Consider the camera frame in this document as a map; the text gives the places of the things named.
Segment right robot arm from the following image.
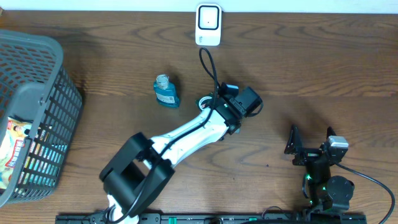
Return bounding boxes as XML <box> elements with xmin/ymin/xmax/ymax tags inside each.
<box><xmin>284</xmin><ymin>125</ymin><xmax>354</xmax><ymax>212</ymax></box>

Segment white barcode scanner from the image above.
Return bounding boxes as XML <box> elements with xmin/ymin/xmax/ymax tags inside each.
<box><xmin>195</xmin><ymin>3</ymin><xmax>222</xmax><ymax>46</ymax></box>

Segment grey plastic basket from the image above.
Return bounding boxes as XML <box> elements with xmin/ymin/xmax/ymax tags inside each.
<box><xmin>1</xmin><ymin>29</ymin><xmax>83</xmax><ymax>206</ymax></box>

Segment teal mouthwash bottle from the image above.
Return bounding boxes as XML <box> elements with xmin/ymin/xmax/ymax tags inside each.
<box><xmin>153</xmin><ymin>74</ymin><xmax>180</xmax><ymax>108</ymax></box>

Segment green ointment tin box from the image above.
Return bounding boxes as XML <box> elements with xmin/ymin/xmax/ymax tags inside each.
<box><xmin>195</xmin><ymin>95</ymin><xmax>213</xmax><ymax>111</ymax></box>

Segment snack bag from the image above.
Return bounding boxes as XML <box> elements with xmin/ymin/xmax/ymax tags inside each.
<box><xmin>1</xmin><ymin>117</ymin><xmax>32</xmax><ymax>191</ymax></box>

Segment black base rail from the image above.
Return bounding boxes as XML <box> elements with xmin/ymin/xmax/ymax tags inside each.
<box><xmin>55</xmin><ymin>212</ymin><xmax>368</xmax><ymax>224</ymax></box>

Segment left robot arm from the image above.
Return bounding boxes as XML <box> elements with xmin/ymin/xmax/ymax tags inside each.
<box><xmin>99</xmin><ymin>83</ymin><xmax>264</xmax><ymax>223</ymax></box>

